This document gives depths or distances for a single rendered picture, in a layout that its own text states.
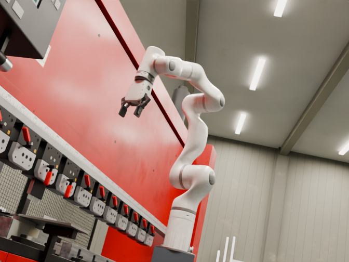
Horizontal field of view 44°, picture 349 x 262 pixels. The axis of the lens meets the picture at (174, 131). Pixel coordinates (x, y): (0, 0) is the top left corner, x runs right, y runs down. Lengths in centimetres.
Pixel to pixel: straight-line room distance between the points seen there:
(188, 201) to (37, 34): 121
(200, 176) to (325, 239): 1093
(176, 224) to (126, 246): 223
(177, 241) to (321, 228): 1099
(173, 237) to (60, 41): 104
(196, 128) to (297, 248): 1061
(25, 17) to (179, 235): 128
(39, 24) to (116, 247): 336
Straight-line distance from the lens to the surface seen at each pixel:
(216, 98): 215
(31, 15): 105
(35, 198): 215
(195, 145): 211
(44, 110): 205
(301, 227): 1272
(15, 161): 192
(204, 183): 203
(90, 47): 236
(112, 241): 427
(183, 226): 201
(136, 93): 180
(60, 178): 222
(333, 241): 1290
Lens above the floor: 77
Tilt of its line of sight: 22 degrees up
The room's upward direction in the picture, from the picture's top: 13 degrees clockwise
